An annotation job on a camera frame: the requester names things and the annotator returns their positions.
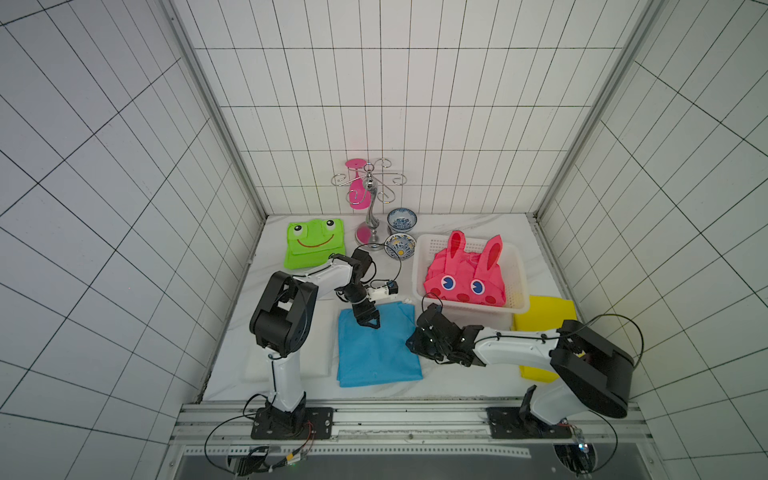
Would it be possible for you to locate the green frog folded raincoat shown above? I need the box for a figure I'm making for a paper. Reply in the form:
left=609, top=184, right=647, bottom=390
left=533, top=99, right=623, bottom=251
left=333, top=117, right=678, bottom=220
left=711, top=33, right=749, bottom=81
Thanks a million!
left=284, top=218, right=346, bottom=270

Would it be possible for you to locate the yellow folded raincoat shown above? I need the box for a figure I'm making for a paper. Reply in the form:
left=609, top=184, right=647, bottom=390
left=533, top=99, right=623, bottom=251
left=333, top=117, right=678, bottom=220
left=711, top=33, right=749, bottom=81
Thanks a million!
left=512, top=296, right=577, bottom=383

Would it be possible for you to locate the blue folded raincoat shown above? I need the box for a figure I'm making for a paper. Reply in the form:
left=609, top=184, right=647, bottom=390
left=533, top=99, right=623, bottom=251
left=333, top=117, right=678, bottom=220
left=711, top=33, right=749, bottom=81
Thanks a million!
left=337, top=302, right=423, bottom=388

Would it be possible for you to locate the blue patterned ceramic bowl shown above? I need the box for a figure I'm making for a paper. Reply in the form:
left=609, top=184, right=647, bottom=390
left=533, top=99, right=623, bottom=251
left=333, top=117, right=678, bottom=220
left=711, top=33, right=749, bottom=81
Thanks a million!
left=386, top=207, right=418, bottom=234

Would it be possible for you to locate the pink bunny raincoat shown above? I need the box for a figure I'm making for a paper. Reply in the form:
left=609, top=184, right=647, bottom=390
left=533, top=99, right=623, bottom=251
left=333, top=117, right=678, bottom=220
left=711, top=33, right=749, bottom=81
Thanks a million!
left=423, top=230, right=507, bottom=307

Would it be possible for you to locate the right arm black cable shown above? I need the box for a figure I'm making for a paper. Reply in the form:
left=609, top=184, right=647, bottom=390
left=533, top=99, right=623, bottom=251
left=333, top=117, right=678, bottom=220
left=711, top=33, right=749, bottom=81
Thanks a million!
left=557, top=313, right=646, bottom=480

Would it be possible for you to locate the white folded raincoat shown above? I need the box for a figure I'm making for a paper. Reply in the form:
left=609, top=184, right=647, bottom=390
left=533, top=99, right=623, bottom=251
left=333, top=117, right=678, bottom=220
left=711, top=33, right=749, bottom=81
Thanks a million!
left=240, top=300, right=341, bottom=382

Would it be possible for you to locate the aluminium mounting rail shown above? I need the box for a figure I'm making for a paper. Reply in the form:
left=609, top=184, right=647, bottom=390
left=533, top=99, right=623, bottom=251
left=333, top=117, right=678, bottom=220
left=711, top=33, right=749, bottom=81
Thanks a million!
left=170, top=398, right=653, bottom=462

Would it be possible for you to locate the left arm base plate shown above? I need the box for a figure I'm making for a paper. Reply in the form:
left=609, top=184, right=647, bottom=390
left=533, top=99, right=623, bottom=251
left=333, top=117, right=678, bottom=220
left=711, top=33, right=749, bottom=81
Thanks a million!
left=250, top=406, right=334, bottom=440

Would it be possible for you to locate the blue patterned ceramic cup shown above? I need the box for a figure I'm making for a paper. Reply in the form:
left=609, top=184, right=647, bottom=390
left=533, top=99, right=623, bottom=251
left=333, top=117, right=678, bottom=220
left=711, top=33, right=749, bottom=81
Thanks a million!
left=384, top=232, right=416, bottom=260

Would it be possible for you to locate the pink wine glass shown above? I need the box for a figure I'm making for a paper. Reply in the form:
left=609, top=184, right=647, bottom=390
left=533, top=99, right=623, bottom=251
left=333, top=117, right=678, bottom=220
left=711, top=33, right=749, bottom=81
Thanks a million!
left=346, top=158, right=372, bottom=210

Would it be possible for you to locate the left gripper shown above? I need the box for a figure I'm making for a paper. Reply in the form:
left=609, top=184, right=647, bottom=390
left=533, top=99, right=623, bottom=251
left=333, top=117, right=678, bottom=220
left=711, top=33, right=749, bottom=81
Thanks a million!
left=339, top=282, right=379, bottom=330

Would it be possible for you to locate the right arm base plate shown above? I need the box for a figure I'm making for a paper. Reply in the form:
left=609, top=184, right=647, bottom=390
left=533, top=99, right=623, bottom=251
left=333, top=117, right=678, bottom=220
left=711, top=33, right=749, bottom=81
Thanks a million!
left=486, top=407, right=572, bottom=440

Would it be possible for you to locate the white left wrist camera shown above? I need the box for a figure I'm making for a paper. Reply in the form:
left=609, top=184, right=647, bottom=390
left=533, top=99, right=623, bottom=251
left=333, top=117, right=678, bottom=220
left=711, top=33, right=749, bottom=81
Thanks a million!
left=366, top=280, right=399, bottom=302

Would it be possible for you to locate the electronics wiring bundle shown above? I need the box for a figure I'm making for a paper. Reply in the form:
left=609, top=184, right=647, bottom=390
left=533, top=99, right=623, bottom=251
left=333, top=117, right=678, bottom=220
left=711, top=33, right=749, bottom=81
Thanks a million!
left=224, top=419, right=316, bottom=478

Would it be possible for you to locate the white plastic perforated basket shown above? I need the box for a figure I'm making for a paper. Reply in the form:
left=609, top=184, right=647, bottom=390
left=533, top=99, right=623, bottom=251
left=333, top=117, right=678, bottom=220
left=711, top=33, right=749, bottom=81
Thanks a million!
left=412, top=231, right=529, bottom=313

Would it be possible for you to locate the silver wire cup stand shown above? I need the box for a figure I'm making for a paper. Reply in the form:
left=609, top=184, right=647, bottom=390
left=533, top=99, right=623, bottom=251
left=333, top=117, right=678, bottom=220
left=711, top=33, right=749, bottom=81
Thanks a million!
left=331, top=158, right=407, bottom=251

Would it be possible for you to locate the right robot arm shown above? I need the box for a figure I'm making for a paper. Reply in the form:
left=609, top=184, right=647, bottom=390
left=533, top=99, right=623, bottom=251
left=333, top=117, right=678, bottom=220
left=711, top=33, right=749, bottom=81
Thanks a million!
left=406, top=305, right=635, bottom=438

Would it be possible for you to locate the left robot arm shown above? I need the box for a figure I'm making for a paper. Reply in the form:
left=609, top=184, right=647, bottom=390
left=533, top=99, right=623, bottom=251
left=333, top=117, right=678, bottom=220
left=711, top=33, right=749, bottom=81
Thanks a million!
left=249, top=248, right=380, bottom=415

